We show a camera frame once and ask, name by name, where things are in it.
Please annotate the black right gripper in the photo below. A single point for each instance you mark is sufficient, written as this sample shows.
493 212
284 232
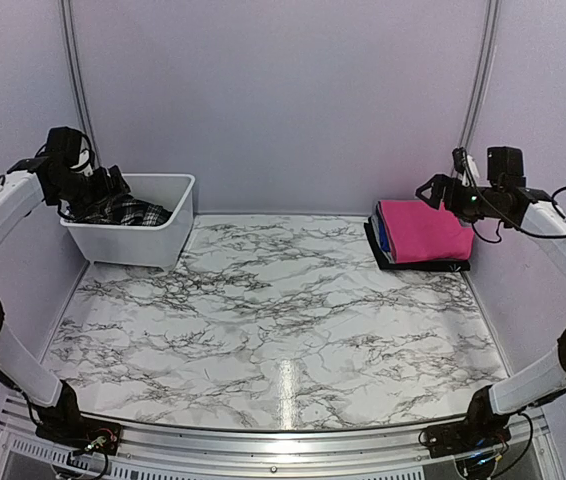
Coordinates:
441 181

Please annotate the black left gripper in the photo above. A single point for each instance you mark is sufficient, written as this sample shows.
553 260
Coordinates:
104 190

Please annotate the black white plaid skirt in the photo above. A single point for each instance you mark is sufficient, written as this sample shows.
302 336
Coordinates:
120 210

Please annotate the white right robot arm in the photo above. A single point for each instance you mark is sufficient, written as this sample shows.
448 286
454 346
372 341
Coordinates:
537 215

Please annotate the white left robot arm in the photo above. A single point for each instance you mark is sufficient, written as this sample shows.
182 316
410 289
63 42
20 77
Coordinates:
38 265

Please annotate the white plastic laundry bin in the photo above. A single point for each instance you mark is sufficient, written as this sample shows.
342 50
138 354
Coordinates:
143 246

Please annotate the pink folded garment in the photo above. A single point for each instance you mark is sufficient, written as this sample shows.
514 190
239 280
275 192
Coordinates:
419 233

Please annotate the black folded garment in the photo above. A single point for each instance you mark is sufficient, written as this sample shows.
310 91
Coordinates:
432 266

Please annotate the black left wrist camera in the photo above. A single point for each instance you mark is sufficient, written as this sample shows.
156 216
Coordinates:
73 147

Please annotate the left aluminium corner post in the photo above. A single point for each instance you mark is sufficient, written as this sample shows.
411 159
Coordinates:
75 74

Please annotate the aluminium corner post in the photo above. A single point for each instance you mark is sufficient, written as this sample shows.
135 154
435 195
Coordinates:
482 72
75 74

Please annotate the right aluminium corner post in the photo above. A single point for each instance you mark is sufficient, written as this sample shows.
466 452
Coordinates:
482 72

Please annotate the aluminium front frame rail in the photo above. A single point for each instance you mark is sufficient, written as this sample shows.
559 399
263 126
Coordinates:
161 451

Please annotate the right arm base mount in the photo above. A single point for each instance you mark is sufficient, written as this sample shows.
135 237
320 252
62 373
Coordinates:
454 438

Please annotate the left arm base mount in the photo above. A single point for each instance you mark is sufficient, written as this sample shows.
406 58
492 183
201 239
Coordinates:
95 435

